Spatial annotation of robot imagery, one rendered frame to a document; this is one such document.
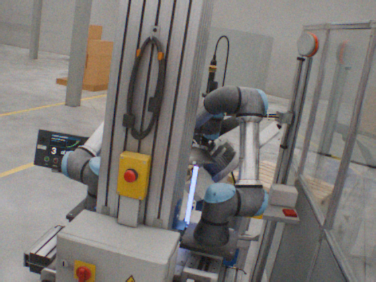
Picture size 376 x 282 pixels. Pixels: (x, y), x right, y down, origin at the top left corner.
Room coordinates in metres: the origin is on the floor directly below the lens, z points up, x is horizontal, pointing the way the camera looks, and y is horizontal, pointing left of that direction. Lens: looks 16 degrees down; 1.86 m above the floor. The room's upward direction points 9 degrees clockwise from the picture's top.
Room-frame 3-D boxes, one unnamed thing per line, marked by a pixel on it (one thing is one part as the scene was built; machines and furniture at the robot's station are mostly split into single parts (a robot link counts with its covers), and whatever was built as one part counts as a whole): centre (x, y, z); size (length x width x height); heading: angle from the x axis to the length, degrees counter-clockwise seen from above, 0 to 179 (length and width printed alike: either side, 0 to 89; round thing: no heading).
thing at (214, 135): (2.09, -0.10, 1.38); 0.11 x 0.08 x 0.11; 109
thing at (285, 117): (2.71, -0.60, 1.39); 0.10 x 0.07 x 0.09; 123
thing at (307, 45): (2.76, -0.68, 1.88); 0.16 x 0.07 x 0.16; 33
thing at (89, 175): (1.65, 0.34, 1.20); 0.13 x 0.12 x 0.14; 64
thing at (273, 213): (2.47, -0.63, 0.85); 0.36 x 0.24 x 0.03; 178
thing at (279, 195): (2.54, -0.66, 0.92); 0.17 x 0.16 x 0.11; 88
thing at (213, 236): (1.57, -0.16, 1.09); 0.15 x 0.15 x 0.10
